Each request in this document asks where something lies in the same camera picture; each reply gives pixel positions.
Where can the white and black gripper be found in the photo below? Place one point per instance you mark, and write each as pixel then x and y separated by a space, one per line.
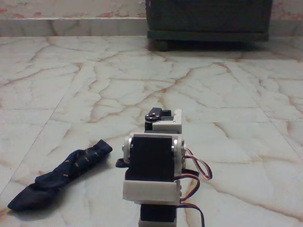
pixel 165 124

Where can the dark blue patterned sock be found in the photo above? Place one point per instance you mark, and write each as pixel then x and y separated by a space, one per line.
pixel 71 169

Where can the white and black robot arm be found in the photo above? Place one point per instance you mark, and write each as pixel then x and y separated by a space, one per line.
pixel 151 163

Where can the dark wooden cabinet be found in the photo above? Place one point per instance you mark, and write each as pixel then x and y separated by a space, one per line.
pixel 208 16

